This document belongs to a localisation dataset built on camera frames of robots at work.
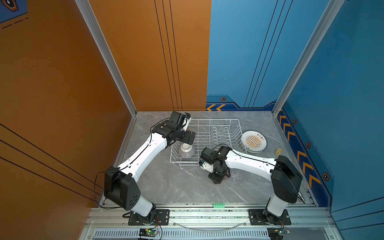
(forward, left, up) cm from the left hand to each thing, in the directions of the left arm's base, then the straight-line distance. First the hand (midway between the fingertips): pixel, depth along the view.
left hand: (187, 133), depth 83 cm
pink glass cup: (-23, -20, -8) cm, 31 cm away
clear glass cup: (-17, -28, -19) cm, 38 cm away
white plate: (+6, -43, -17) cm, 47 cm away
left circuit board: (-44, +18, -22) cm, 52 cm away
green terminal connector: (-32, -17, -20) cm, 42 cm away
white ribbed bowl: (-3, +1, -14) cm, 14 cm away
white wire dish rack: (+12, -14, -16) cm, 25 cm away
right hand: (-20, -16, -15) cm, 30 cm away
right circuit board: (-44, -43, -20) cm, 65 cm away
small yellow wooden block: (0, -58, -18) cm, 61 cm away
